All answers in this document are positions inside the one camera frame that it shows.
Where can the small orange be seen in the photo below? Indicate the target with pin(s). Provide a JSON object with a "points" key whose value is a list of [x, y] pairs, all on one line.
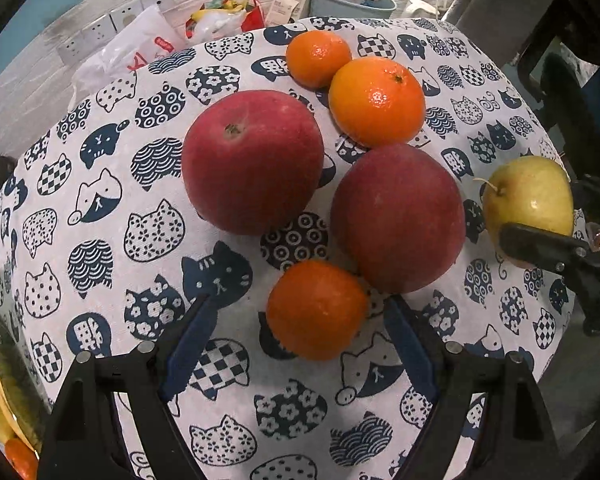
{"points": [[318, 59], [21, 459]]}

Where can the red bag with items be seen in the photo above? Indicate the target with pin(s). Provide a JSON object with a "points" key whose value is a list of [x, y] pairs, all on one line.
{"points": [[252, 17]]}

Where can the white plastic stool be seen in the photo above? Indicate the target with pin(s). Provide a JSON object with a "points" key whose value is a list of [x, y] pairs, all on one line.
{"points": [[422, 9]]}

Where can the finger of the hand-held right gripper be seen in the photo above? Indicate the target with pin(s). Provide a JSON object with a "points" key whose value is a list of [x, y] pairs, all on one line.
{"points": [[545, 245], [597, 192]]}

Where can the large orange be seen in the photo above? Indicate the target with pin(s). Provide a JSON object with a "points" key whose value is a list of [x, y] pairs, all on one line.
{"points": [[317, 310], [377, 102]]}

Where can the light blue trash bin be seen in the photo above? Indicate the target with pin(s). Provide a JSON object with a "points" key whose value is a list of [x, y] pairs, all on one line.
{"points": [[350, 9]]}

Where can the white plastic bag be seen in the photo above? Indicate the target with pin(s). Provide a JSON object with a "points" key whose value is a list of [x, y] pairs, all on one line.
{"points": [[130, 45]]}

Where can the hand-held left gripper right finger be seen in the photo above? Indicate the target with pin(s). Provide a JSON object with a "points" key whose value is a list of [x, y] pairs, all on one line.
{"points": [[410, 355]]}

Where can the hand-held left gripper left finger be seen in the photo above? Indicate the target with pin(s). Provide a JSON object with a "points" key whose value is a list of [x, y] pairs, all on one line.
{"points": [[190, 350]]}

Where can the cat print tablecloth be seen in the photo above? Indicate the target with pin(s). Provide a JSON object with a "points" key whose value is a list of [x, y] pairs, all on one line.
{"points": [[145, 270]]}

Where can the white wall socket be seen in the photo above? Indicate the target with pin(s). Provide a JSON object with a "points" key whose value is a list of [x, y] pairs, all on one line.
{"points": [[99, 31], [71, 50], [126, 15]]}

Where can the red apple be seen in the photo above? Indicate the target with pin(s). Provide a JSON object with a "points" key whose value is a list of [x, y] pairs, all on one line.
{"points": [[252, 162], [397, 217]]}

